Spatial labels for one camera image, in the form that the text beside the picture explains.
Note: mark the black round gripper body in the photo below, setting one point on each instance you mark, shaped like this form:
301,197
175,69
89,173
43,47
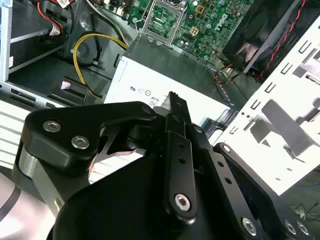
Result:
120,205

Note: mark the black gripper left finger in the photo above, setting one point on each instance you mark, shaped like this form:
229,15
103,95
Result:
57,147

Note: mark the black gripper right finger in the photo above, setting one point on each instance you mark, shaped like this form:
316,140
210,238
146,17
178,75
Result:
240,192

